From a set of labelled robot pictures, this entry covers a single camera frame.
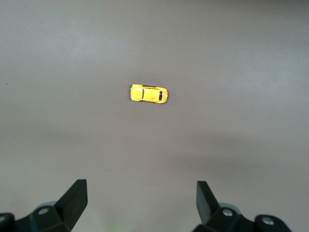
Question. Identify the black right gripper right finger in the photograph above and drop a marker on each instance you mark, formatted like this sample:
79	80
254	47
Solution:
205	203

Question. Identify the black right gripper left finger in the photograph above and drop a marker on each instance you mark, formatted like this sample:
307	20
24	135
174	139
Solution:
72	200

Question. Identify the yellow beetle toy car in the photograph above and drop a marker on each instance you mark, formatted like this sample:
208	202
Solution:
149	94

